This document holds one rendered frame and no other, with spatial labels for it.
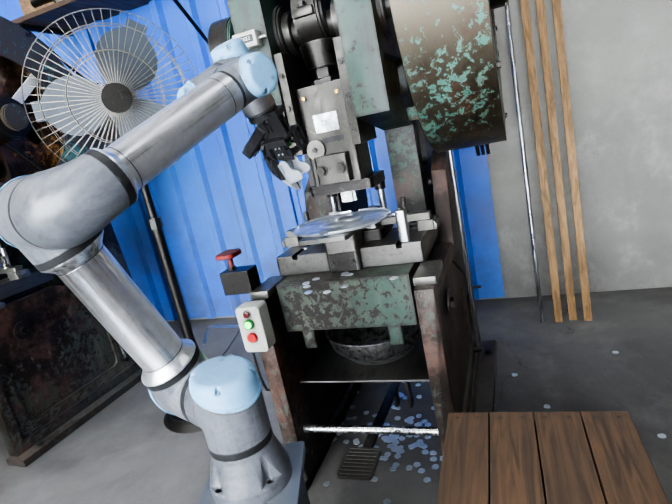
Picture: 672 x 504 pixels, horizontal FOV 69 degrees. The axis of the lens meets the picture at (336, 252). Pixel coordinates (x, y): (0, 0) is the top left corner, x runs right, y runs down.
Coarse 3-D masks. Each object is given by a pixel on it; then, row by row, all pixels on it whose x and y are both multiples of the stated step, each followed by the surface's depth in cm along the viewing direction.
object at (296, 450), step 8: (288, 448) 98; (296, 448) 98; (304, 448) 98; (296, 456) 96; (304, 456) 97; (296, 464) 93; (296, 472) 91; (208, 480) 94; (296, 480) 89; (208, 488) 92; (288, 488) 87; (296, 488) 87; (304, 488) 96; (208, 496) 89; (280, 496) 86; (288, 496) 85; (296, 496) 85; (304, 496) 95
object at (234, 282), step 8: (224, 272) 145; (232, 272) 143; (240, 272) 142; (248, 272) 142; (256, 272) 146; (224, 280) 144; (232, 280) 144; (240, 280) 143; (248, 280) 142; (256, 280) 146; (224, 288) 145; (232, 288) 144; (240, 288) 143; (248, 288) 143
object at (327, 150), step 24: (312, 96) 138; (336, 96) 136; (312, 120) 140; (336, 120) 138; (312, 144) 141; (336, 144) 140; (360, 144) 142; (312, 168) 144; (336, 168) 139; (360, 168) 140
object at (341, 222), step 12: (324, 216) 155; (336, 216) 153; (348, 216) 145; (360, 216) 141; (372, 216) 141; (312, 228) 142; (324, 228) 138; (336, 228) 134; (348, 228) 131; (360, 228) 129
